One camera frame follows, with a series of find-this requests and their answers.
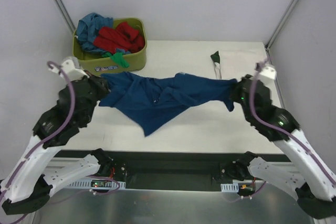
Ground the dark blue printed t-shirt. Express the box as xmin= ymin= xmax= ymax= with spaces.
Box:
xmin=99 ymin=72 xmax=237 ymax=136

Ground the olive green plastic bin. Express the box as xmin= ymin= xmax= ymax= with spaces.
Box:
xmin=73 ymin=17 xmax=148 ymax=76

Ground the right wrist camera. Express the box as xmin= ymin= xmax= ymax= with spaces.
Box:
xmin=256 ymin=63 xmax=277 ymax=85

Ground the white slotted cable duct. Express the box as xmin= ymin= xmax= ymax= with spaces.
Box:
xmin=65 ymin=178 xmax=126 ymax=190

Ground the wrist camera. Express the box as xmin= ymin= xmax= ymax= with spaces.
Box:
xmin=256 ymin=63 xmax=277 ymax=85
xmin=47 ymin=57 xmax=89 ymax=81

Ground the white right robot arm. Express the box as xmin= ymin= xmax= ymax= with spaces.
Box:
xmin=223 ymin=74 xmax=335 ymax=219

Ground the green t-shirt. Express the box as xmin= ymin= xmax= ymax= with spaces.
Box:
xmin=102 ymin=52 xmax=130 ymax=68

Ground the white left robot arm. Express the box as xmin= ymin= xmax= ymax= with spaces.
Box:
xmin=1 ymin=76 xmax=113 ymax=215

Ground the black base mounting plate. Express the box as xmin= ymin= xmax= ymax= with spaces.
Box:
xmin=80 ymin=150 xmax=266 ymax=190

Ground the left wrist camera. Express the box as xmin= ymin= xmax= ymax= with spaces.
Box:
xmin=47 ymin=57 xmax=89 ymax=81

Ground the red t-shirt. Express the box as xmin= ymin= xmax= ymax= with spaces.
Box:
xmin=93 ymin=22 xmax=145 ymax=54

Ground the light blue t-shirt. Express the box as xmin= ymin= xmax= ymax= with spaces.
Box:
xmin=75 ymin=13 xmax=113 ymax=55

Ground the right aluminium frame post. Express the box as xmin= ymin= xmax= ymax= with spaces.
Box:
xmin=265 ymin=0 xmax=300 ymax=52

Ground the white folded t-shirt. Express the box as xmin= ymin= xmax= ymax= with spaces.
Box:
xmin=211 ymin=51 xmax=222 ymax=80

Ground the aluminium frame post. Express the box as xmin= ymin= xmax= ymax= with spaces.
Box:
xmin=53 ymin=0 xmax=76 ymax=33
xmin=265 ymin=0 xmax=300 ymax=52

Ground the left aluminium frame post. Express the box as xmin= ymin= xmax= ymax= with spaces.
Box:
xmin=53 ymin=0 xmax=76 ymax=33

